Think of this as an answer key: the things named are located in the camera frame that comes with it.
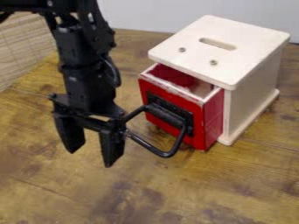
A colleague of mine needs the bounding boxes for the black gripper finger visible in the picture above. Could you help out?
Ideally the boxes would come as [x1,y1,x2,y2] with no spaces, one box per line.
[53,113,85,153]
[99,129,125,168]

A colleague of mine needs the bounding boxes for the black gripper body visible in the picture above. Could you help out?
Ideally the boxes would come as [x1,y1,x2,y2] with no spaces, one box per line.
[51,62,124,133]

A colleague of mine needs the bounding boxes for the black metal drawer handle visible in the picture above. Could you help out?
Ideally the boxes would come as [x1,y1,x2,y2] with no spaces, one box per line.
[120,92,195,159]

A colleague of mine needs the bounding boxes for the red drawer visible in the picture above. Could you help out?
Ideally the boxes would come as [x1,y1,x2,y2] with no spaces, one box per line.
[137,64,224,151]

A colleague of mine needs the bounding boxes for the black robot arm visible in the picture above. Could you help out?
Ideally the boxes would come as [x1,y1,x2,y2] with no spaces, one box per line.
[0,0,125,167]

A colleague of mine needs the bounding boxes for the white wooden drawer cabinet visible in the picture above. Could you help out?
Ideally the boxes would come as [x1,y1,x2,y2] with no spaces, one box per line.
[148,15,290,145]

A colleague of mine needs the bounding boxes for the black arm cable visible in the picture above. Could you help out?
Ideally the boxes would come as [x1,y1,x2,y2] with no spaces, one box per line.
[101,56,123,88]

